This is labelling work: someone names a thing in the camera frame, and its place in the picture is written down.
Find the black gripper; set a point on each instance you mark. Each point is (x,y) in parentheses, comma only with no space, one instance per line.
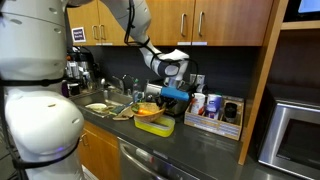
(173,104)

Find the orange carrot with green top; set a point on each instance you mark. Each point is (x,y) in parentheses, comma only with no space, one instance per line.
(144,111)

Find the yellow plastic container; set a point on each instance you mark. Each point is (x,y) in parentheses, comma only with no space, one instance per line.
(156,128)

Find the chrome toaster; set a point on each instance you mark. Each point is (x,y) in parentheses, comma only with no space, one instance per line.
(151,90)

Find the clear bottle green cap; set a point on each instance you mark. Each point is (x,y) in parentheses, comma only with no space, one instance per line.
(135,86)

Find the red white paper cups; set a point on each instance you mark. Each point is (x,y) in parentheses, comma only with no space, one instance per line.
(198,103)

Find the blue green sponge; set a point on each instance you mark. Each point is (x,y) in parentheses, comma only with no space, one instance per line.
(116,109)

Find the chrome faucet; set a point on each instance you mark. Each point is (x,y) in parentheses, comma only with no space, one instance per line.
(118,85)

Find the blue white carton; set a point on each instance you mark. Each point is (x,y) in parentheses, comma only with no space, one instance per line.
(213,105)

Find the stainless steel sink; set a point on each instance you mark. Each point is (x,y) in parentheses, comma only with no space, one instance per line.
(106,96)

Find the white dishwasher sticker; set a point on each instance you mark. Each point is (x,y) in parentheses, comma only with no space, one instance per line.
(144,155)

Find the wooden organizer tray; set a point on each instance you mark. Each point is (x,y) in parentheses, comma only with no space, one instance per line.
(216,128)

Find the white cabinet label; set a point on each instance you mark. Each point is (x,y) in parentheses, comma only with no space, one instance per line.
(184,43)
(99,44)
(200,43)
(108,44)

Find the white plate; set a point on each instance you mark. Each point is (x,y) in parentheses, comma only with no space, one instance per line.
(96,106)

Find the stainless steel dishwasher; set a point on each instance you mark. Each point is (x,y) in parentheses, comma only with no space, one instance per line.
(173,170)

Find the black round canister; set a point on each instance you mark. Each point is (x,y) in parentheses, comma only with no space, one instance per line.
(230,111)

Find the glass coffee carafe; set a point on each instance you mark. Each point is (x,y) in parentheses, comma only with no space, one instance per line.
(87,75)

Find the wooden lower cabinet door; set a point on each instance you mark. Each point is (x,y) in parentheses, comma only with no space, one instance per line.
(100,153)

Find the wooden cabinet door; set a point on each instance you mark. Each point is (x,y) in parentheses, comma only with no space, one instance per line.
(115,33)
(166,20)
(100,153)
(85,16)
(233,20)

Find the wooden upper cabinet door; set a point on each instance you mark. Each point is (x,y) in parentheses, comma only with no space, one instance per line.
(233,20)
(166,20)
(115,33)
(85,16)

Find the black mug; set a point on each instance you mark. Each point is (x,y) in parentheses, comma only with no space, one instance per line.
(74,90)

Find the black silver coffee machine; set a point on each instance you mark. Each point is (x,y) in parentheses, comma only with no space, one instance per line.
(72,66)

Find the dark purple metal cup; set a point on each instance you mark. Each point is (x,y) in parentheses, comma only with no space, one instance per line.
(64,89)

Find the wooden cabinet side panel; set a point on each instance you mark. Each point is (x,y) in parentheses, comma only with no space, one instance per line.
(263,83)

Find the purple framed sign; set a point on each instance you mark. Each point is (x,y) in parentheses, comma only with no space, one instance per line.
(78,34)

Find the stainless steel microwave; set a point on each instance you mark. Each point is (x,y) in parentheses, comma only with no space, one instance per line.
(290,140)

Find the wooden shelf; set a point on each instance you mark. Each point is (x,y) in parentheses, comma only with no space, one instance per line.
(300,25)

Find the bright screen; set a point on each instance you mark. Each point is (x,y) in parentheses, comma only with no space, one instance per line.
(310,6)

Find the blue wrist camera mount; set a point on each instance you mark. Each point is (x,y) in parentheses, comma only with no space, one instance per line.
(175,93)

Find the white wall outlet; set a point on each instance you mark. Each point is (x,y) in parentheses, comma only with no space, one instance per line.
(197,79)

